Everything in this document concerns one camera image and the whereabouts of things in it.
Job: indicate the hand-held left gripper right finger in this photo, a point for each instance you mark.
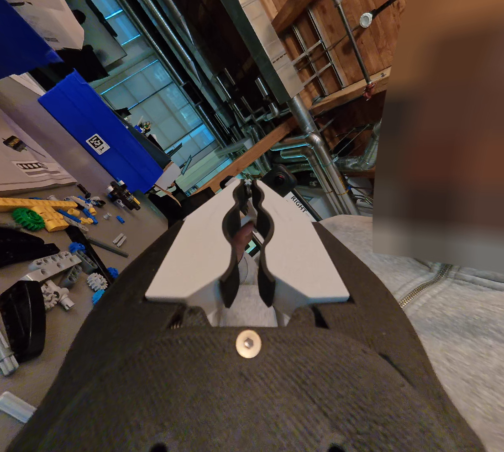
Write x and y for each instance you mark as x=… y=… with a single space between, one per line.
x=303 y=263

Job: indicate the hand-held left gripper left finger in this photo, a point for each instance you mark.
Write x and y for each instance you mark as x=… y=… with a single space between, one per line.
x=189 y=263

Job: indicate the small black lego assembly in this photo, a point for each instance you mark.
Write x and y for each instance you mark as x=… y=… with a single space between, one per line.
x=122 y=194

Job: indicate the pile of loose lego pieces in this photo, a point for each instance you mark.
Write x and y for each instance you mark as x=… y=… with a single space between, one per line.
x=51 y=215

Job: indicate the lego instruction booklet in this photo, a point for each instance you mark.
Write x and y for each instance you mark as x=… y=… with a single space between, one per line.
x=23 y=152

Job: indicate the small pale lego piece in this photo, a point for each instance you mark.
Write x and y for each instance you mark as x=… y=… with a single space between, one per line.
x=15 y=406

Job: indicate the person's right hand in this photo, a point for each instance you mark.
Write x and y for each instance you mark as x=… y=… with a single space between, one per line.
x=245 y=235

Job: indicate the cardboard box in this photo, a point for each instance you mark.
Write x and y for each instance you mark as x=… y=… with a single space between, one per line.
x=169 y=174

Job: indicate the cluttered office desk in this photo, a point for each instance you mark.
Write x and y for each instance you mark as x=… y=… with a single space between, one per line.
x=145 y=141

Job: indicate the blue storage bin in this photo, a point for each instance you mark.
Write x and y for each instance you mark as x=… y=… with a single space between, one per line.
x=118 y=137
x=19 y=42

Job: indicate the white ceiling sensor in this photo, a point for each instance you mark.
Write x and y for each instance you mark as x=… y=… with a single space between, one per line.
x=366 y=19

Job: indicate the metal conduit pipes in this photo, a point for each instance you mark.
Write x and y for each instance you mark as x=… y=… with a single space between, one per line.
x=157 y=15

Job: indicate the white paper sheet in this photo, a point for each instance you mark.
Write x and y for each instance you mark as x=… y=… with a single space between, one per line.
x=19 y=84

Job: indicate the silver round duct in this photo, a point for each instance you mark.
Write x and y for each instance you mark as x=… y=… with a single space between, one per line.
x=315 y=145

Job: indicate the rectangular silver ventilation duct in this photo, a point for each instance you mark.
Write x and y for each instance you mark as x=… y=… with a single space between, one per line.
x=260 y=34

